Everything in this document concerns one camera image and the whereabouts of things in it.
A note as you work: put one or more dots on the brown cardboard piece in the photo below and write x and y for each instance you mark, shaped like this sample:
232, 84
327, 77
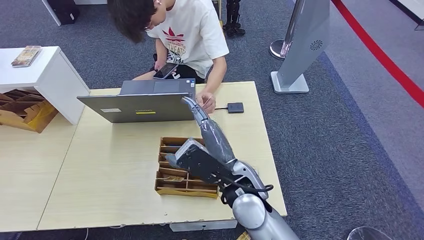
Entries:
243, 236

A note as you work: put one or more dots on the person's left hand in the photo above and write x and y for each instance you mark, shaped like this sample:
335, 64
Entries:
208, 95

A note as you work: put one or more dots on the person's left forearm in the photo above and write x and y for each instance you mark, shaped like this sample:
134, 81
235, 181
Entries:
217, 74

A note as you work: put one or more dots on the brown slotted card tray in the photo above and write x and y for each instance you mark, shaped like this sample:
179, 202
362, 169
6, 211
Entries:
185, 193

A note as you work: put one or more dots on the yellow floor tape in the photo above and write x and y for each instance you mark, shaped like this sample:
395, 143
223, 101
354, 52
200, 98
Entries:
221, 24

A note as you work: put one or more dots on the black robot legs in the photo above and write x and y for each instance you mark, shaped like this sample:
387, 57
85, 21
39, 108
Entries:
233, 20

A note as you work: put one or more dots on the chrome stanchion post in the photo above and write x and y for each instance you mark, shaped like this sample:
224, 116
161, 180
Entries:
276, 49

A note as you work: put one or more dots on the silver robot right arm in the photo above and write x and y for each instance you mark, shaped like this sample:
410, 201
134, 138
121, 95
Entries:
248, 212

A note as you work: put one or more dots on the silver kiosk stand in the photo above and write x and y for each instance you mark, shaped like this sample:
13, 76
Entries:
304, 49

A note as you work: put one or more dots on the black smartphone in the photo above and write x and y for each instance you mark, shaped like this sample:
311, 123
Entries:
165, 70

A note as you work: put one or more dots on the white platform with dark edge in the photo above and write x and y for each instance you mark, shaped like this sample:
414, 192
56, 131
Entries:
414, 5

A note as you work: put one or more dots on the person's right forearm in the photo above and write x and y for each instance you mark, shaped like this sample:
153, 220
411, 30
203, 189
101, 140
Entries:
160, 49

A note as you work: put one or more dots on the black square USB box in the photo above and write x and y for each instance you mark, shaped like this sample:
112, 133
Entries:
235, 108

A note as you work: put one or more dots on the brown patterned key card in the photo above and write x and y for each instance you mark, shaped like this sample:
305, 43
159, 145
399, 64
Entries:
174, 179

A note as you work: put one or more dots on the brown patterned booklet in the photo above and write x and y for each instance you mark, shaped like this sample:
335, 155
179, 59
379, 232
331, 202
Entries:
26, 56

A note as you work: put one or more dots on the person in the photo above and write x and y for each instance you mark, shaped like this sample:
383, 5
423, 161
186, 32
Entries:
195, 36

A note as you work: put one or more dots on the grey laptop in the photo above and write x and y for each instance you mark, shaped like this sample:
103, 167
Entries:
139, 107

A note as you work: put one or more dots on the translucent grey round object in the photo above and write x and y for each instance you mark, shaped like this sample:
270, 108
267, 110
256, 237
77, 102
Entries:
367, 234

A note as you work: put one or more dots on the grey metal table beam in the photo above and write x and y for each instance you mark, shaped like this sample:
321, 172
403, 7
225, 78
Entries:
202, 226

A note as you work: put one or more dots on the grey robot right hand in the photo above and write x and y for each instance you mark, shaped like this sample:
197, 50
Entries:
217, 142

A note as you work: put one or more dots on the white box riser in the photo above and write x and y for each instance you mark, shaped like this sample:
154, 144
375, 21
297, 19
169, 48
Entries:
59, 82

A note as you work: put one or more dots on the person's right hand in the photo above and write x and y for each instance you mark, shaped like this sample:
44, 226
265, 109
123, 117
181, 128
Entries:
159, 65

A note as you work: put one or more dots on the brown cardboard organiser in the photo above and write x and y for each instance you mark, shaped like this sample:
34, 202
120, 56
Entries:
30, 116

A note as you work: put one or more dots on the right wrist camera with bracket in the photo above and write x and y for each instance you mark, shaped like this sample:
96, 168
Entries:
198, 162

